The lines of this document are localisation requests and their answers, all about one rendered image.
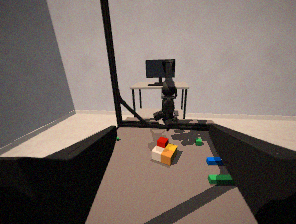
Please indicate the red cube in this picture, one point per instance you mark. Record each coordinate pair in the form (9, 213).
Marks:
(162, 142)

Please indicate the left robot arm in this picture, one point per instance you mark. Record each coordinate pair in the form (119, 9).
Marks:
(168, 91)

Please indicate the blue flat bar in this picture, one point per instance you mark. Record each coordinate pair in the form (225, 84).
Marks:
(214, 161)

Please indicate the green rectangular block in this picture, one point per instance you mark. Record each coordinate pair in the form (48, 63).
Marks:
(220, 179)

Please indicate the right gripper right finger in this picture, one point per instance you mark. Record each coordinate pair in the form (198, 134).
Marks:
(264, 173)

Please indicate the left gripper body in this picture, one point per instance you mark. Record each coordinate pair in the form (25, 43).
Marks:
(170, 122)

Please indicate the orange cube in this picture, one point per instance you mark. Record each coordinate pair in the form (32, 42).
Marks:
(167, 157)

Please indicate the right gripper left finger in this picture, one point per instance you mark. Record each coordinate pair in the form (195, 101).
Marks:
(62, 186)

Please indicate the green cube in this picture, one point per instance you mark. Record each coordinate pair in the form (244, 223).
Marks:
(198, 142)

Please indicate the yellow cube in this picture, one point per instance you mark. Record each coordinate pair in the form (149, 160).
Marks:
(173, 148)

